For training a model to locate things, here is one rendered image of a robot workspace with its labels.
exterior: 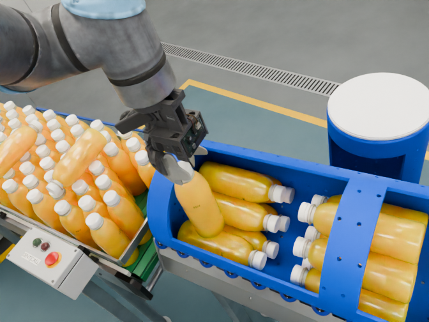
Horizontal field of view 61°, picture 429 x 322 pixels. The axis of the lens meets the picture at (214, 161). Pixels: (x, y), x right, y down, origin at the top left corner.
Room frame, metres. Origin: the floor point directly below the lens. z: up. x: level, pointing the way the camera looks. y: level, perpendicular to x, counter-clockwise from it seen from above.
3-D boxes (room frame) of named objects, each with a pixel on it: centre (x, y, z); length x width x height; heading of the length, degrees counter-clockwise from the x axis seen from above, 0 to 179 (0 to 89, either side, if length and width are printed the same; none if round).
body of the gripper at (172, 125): (0.48, 0.05, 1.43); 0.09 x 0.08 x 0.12; 45
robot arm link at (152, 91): (0.49, 0.05, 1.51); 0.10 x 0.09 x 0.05; 135
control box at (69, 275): (0.61, 0.50, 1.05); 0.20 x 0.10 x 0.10; 45
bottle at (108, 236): (0.64, 0.35, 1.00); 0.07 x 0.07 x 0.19
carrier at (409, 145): (0.69, -0.49, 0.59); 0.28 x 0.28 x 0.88
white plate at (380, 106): (0.69, -0.49, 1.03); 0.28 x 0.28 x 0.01
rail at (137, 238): (0.72, 0.20, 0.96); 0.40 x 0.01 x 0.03; 135
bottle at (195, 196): (0.50, 0.07, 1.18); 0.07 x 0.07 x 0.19
